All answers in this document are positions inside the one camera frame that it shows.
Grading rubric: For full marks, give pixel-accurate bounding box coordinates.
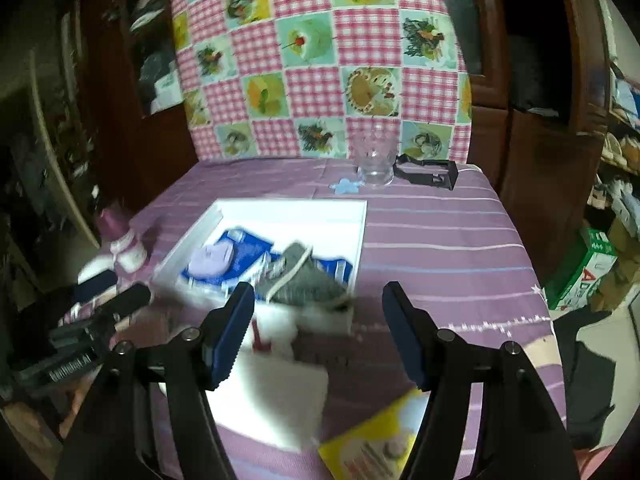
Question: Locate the green white cardboard box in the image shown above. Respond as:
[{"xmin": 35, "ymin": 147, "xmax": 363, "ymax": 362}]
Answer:
[{"xmin": 544, "ymin": 226, "xmax": 617, "ymax": 312}]

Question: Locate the purple labelled bottle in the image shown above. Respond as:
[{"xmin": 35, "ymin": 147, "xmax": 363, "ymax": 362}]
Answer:
[{"xmin": 96, "ymin": 205, "xmax": 148, "ymax": 274}]

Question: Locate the blue pack with lilac pad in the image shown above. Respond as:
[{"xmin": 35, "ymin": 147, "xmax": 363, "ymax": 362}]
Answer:
[{"xmin": 181, "ymin": 228, "xmax": 273, "ymax": 292}]

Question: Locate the grey plaid cloth pouch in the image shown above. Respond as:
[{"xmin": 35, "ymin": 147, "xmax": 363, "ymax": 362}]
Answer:
[{"xmin": 255, "ymin": 242, "xmax": 349, "ymax": 310}]

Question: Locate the blue printed sachet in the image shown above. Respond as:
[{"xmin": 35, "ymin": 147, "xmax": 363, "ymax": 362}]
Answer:
[{"xmin": 312, "ymin": 258, "xmax": 354, "ymax": 287}]

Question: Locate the white paper towel roll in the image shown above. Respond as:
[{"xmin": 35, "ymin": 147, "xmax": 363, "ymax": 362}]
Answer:
[{"xmin": 207, "ymin": 303, "xmax": 331, "ymax": 453}]

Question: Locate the pink checkered patchwork chair cover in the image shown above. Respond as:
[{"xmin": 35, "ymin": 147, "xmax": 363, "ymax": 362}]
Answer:
[{"xmin": 169, "ymin": 0, "xmax": 472, "ymax": 162}]

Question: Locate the purple striped tablecloth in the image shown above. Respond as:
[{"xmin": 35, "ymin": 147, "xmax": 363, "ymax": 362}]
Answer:
[{"xmin": 60, "ymin": 156, "xmax": 569, "ymax": 480}]

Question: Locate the dark wooden cabinet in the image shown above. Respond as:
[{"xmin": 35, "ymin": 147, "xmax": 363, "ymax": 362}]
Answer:
[{"xmin": 470, "ymin": 0, "xmax": 611, "ymax": 282}]

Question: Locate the clear drinking glass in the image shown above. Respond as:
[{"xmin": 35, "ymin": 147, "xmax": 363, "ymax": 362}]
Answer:
[{"xmin": 354, "ymin": 125, "xmax": 397, "ymax": 186}]

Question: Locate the yellow tissue packet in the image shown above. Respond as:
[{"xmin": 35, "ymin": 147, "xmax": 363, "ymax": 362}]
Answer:
[{"xmin": 318, "ymin": 390, "xmax": 430, "ymax": 480}]

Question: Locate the white shallow box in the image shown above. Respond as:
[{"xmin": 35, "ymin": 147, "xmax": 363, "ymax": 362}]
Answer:
[{"xmin": 152, "ymin": 198, "xmax": 367, "ymax": 312}]

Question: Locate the white plush toy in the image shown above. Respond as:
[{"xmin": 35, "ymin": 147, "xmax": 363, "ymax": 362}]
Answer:
[{"xmin": 250, "ymin": 318, "xmax": 272, "ymax": 353}]

